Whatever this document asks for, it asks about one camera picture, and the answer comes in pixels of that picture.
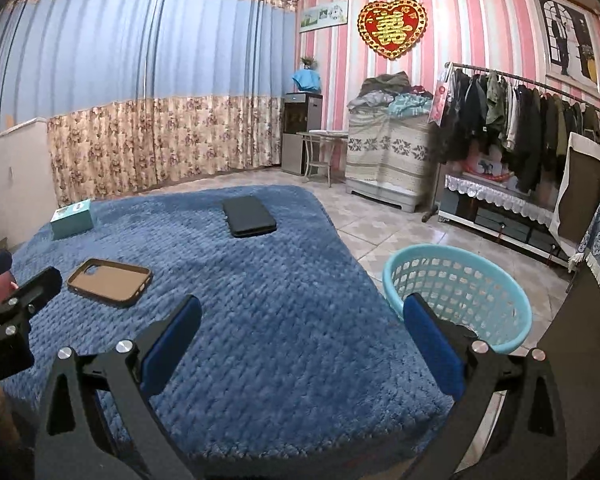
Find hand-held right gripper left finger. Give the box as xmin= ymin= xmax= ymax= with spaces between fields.
xmin=34 ymin=294 xmax=203 ymax=480

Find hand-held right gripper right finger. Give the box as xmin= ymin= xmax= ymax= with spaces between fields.
xmin=402 ymin=292 xmax=568 ymax=480

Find light blue plastic basket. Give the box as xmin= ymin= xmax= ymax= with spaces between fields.
xmin=382 ymin=245 xmax=533 ymax=356

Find brown phone case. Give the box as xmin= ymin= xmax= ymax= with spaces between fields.
xmin=66 ymin=258 xmax=153 ymax=309

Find teal cardboard box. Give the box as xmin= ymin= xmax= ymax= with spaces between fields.
xmin=50 ymin=198 xmax=94 ymax=241

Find blue fluffy blanket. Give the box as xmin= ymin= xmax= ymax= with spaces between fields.
xmin=0 ymin=184 xmax=456 ymax=466

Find low dark cabinet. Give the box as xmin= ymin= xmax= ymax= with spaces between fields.
xmin=437 ymin=172 xmax=571 ymax=266

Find black smartphone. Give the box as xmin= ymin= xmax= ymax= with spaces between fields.
xmin=222 ymin=196 xmax=278 ymax=239

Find grey plastic cabinet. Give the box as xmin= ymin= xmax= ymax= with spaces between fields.
xmin=346 ymin=179 xmax=426 ymax=212

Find brown wooden cabinet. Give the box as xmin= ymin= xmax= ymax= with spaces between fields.
xmin=535 ymin=260 xmax=600 ymax=480

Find white lace cloth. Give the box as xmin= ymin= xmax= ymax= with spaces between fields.
xmin=444 ymin=174 xmax=556 ymax=226

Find red and white bags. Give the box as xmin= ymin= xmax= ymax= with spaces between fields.
xmin=462 ymin=155 xmax=518 ymax=183

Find patterned beige cloth cover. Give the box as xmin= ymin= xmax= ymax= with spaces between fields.
xmin=345 ymin=110 xmax=438 ymax=201

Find brown board with white trim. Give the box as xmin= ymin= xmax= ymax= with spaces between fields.
xmin=550 ymin=132 xmax=600 ymax=246

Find blue and floral curtain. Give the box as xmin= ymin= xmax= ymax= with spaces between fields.
xmin=0 ymin=0 xmax=298 ymax=206

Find small white table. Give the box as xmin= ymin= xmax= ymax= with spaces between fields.
xmin=296 ymin=131 xmax=350 ymax=185

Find row of hanging clothes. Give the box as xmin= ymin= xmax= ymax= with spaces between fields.
xmin=437 ymin=67 xmax=600 ymax=193

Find pink hanging bag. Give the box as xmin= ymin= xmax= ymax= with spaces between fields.
xmin=427 ymin=72 xmax=453 ymax=126

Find grey water dispenser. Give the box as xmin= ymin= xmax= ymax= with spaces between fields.
xmin=280 ymin=91 xmax=325 ymax=177

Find pile of folded clothes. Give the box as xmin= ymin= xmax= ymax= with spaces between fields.
xmin=346 ymin=72 xmax=433 ymax=118

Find metal clothes rack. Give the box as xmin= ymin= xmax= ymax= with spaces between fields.
xmin=420 ymin=62 xmax=600 ymax=223

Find plant in blue wrap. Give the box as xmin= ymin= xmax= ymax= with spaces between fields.
xmin=291 ymin=54 xmax=322 ymax=93

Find red gold heart decoration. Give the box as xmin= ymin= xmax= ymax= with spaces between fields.
xmin=356 ymin=0 xmax=428 ymax=61

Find framed wall poster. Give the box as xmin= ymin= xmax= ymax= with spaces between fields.
xmin=530 ymin=0 xmax=600 ymax=101

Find landscape wall picture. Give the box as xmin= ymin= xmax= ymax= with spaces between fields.
xmin=299 ymin=0 xmax=350 ymax=34

